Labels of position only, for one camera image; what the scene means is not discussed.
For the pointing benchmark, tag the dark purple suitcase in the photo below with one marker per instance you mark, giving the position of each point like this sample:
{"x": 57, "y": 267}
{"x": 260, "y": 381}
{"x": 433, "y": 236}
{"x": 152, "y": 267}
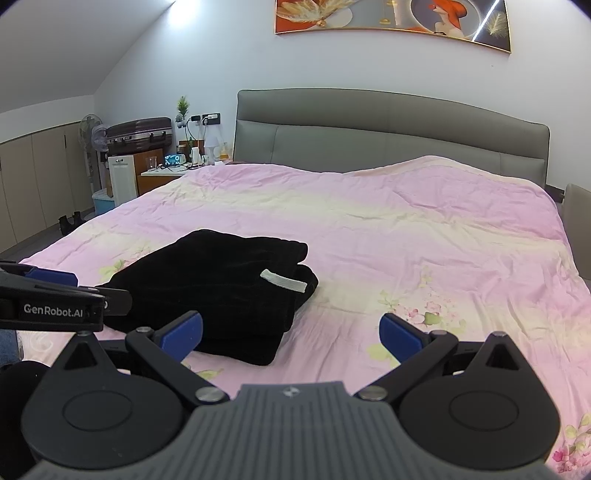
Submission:
{"x": 138, "y": 131}

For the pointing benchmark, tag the black pants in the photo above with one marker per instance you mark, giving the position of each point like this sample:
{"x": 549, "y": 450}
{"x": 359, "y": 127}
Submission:
{"x": 221, "y": 286}

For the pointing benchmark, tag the clear drinking glass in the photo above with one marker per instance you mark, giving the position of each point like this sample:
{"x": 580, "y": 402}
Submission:
{"x": 152, "y": 163}

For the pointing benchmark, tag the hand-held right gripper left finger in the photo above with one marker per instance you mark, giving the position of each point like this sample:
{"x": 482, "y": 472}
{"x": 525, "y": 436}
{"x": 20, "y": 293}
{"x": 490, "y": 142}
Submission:
{"x": 181, "y": 334}

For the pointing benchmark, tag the white air purifier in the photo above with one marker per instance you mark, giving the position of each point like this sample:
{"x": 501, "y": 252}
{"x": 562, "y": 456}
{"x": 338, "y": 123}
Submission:
{"x": 122, "y": 182}

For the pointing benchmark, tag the blue cloth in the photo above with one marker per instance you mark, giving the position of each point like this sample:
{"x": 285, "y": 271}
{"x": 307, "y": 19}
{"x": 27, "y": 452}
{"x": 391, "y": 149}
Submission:
{"x": 8, "y": 348}

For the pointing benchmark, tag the light blue plastic bin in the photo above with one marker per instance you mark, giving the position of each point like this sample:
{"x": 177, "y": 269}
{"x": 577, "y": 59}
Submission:
{"x": 102, "y": 203}

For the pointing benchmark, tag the brown wooden cabinet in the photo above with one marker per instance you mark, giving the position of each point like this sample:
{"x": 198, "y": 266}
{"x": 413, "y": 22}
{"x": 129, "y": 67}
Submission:
{"x": 150, "y": 182}

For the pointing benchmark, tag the teal box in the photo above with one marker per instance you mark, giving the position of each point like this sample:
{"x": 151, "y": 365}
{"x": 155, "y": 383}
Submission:
{"x": 174, "y": 160}

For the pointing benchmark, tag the beige wardrobe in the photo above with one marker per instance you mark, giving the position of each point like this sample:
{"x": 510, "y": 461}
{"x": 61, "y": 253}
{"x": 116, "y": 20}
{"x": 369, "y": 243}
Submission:
{"x": 37, "y": 184}

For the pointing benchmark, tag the grey padded headboard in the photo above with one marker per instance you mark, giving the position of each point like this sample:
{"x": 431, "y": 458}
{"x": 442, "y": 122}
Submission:
{"x": 392, "y": 134}

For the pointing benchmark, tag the grey upholstered chair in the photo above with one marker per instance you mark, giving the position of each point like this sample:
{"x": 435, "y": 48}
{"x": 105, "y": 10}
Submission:
{"x": 578, "y": 230}

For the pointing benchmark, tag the framed wall picture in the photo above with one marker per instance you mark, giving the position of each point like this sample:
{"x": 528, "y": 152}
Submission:
{"x": 392, "y": 18}

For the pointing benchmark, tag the black wall power outlet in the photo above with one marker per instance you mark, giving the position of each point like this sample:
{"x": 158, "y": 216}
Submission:
{"x": 211, "y": 118}

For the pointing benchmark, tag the white nightstand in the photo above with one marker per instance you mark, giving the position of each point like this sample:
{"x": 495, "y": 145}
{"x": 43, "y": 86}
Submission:
{"x": 161, "y": 173}

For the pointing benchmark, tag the pink floral blanket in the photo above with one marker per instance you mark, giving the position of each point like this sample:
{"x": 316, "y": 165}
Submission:
{"x": 392, "y": 240}

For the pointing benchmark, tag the standing fan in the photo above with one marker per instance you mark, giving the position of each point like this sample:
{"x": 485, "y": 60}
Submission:
{"x": 94, "y": 134}

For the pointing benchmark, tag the black shoe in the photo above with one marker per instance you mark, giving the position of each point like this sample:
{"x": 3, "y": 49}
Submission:
{"x": 78, "y": 218}
{"x": 65, "y": 225}

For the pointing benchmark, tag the small green potted plant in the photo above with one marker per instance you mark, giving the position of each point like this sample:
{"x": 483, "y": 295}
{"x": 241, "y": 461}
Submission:
{"x": 182, "y": 107}

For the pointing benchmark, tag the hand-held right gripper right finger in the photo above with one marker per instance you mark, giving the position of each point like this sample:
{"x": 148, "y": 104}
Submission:
{"x": 400, "y": 334}

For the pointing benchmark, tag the white tube bottle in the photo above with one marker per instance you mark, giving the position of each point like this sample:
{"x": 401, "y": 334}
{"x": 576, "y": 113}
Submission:
{"x": 195, "y": 154}

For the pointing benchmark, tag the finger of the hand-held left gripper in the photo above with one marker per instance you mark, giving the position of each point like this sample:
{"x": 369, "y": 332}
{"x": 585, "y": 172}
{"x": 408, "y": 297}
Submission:
{"x": 113, "y": 301}
{"x": 53, "y": 278}

